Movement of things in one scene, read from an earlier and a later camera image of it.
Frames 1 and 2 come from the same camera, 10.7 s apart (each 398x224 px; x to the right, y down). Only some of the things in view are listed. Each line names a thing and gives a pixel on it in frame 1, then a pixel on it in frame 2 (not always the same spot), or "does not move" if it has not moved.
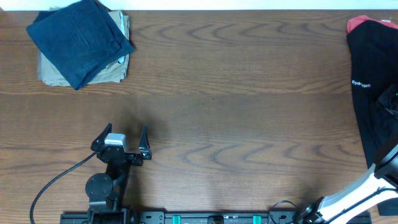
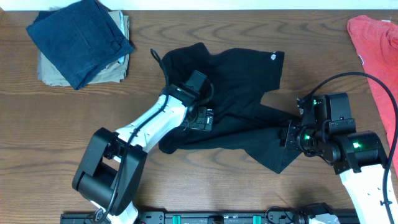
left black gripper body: [135, 161] → [200, 120]
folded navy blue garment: [79, 40] does not move
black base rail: [188, 217] does not move
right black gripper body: [390, 99] → [291, 142]
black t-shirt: [373, 50] → [241, 122]
